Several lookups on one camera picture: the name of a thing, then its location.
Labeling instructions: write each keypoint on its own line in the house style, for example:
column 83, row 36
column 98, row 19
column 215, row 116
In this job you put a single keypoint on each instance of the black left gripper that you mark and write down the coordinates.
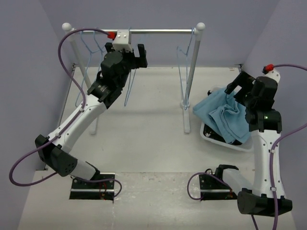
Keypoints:
column 138, row 62

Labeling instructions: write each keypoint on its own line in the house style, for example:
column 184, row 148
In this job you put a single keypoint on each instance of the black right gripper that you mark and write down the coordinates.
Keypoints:
column 244, row 80

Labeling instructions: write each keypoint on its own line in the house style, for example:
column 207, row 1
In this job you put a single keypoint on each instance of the light blue trousers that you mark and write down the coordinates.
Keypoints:
column 224, row 115

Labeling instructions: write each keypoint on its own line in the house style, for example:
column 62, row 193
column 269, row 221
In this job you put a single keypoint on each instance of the blue wire hanger holding trousers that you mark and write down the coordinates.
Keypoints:
column 130, row 85

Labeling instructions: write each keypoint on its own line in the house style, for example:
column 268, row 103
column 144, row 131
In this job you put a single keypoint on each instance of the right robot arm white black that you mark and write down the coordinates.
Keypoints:
column 265, row 196

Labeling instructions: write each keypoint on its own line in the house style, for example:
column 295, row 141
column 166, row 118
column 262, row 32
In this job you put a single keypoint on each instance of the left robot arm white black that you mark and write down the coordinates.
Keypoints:
column 54, row 149

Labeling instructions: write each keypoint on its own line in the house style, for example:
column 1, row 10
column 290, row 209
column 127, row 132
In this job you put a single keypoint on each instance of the white plastic basket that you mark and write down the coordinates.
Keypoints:
column 245, row 147

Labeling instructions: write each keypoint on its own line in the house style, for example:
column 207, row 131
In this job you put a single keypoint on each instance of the silver clothes rack with white feet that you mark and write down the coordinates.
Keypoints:
column 67, row 28

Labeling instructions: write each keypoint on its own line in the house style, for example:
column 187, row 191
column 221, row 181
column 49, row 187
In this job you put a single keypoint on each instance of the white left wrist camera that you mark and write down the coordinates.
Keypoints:
column 122, row 41

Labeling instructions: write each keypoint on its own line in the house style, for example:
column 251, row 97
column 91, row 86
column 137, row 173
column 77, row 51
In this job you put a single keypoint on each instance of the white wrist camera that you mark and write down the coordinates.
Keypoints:
column 274, row 74
column 122, row 41

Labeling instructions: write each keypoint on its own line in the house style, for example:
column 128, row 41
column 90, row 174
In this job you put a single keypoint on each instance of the aluminium rail right table edge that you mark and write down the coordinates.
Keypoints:
column 240, row 70

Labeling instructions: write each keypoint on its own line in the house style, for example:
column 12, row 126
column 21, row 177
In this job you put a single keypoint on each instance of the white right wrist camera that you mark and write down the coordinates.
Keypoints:
column 274, row 74

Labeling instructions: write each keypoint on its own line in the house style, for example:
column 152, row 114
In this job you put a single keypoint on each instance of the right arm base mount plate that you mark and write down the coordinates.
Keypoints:
column 211, row 189

